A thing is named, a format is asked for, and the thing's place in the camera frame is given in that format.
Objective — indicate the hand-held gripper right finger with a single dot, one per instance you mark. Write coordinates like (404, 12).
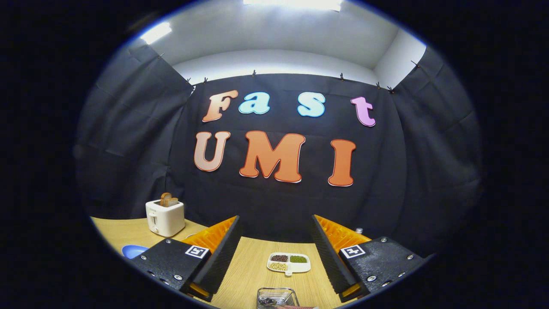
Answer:
(332, 266)

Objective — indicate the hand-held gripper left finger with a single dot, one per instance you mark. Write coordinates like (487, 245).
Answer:
(223, 262)

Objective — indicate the white divided dish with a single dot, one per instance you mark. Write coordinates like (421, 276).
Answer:
(301, 268)

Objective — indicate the green mung beans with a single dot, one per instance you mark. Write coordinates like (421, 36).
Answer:
(298, 259)

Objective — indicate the yellow soybeans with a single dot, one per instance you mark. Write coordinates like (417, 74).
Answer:
(279, 266)

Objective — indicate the dark red beans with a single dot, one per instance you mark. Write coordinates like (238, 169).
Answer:
(279, 258)

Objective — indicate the white toaster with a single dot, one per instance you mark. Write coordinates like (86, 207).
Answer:
(165, 219)

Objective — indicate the toasted bread slice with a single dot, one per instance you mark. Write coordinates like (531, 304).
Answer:
(173, 201)
(164, 198)

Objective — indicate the blue plate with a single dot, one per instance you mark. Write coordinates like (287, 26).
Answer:
(134, 251)

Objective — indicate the small ceiling light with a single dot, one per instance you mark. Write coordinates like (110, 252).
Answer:
(155, 32)

